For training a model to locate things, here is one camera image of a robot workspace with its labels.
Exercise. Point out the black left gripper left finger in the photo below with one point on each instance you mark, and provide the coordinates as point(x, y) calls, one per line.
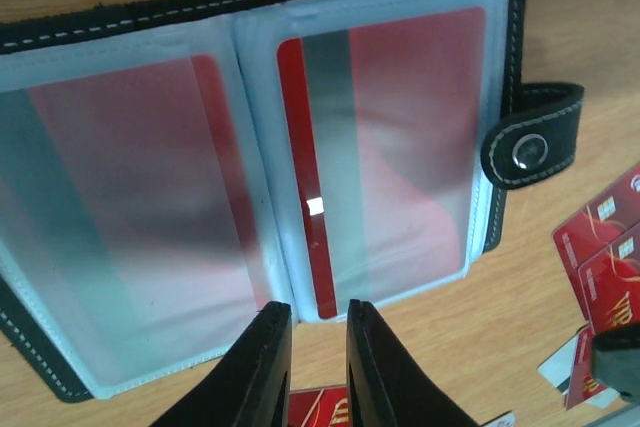
point(250, 385)

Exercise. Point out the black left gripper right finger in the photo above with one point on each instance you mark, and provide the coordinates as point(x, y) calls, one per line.
point(386, 387)

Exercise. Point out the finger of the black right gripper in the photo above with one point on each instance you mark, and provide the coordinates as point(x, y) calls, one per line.
point(616, 361)

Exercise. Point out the red VIP card front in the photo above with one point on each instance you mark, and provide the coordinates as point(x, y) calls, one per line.
point(127, 221)

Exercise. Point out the red vip card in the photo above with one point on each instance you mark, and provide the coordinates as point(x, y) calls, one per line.
point(127, 221)
point(610, 283)
point(583, 388)

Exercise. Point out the black leather card holder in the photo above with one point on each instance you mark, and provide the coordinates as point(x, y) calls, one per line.
point(528, 131)

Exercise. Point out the red card magnetic stripe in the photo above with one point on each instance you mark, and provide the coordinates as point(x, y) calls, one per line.
point(383, 121)

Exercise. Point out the red VIP card right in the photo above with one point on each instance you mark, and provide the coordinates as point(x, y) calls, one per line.
point(583, 388)

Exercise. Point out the red card under left pile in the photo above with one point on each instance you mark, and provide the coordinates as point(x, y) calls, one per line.
point(319, 407)

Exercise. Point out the red VIP card centre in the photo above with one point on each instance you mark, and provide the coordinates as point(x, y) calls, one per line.
point(610, 283)

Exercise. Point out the red card upper centre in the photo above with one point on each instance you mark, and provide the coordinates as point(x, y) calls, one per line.
point(600, 221)

